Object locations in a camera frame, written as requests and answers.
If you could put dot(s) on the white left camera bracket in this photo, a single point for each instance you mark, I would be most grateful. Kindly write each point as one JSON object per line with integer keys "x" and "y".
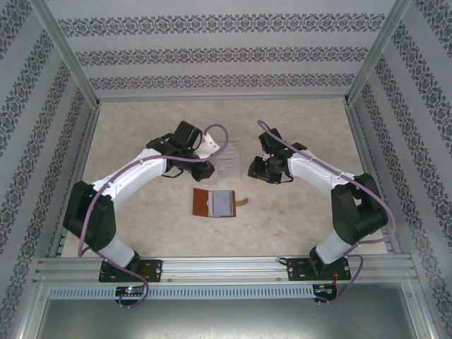
{"x": 209, "y": 147}

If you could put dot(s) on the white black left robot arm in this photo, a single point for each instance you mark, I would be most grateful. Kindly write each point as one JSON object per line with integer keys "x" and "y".
{"x": 141, "y": 169}

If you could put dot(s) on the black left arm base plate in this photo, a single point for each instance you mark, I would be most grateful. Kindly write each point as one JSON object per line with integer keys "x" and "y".
{"x": 155, "y": 270}

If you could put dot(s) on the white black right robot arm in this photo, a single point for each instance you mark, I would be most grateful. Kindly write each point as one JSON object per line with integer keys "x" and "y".
{"x": 314, "y": 169}

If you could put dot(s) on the brown leather card holder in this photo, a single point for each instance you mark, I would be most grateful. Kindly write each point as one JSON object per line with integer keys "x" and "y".
{"x": 201, "y": 201}

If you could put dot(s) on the aluminium frame post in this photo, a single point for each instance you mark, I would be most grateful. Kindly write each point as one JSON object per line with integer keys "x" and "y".
{"x": 379, "y": 53}
{"x": 67, "y": 53}

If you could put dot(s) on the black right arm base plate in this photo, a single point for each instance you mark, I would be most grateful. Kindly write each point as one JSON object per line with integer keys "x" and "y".
{"x": 296, "y": 270}

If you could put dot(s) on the aluminium side rail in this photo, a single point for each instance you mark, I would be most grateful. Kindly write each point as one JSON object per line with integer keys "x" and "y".
{"x": 363, "y": 148}
{"x": 85, "y": 148}

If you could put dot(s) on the grey metal sheet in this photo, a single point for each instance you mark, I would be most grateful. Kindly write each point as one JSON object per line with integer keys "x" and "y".
{"x": 226, "y": 318}

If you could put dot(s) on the aluminium mounting rail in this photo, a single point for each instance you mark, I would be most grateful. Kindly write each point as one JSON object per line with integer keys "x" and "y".
{"x": 219, "y": 270}

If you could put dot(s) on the clear plastic card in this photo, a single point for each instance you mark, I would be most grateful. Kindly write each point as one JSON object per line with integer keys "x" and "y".
{"x": 233, "y": 159}

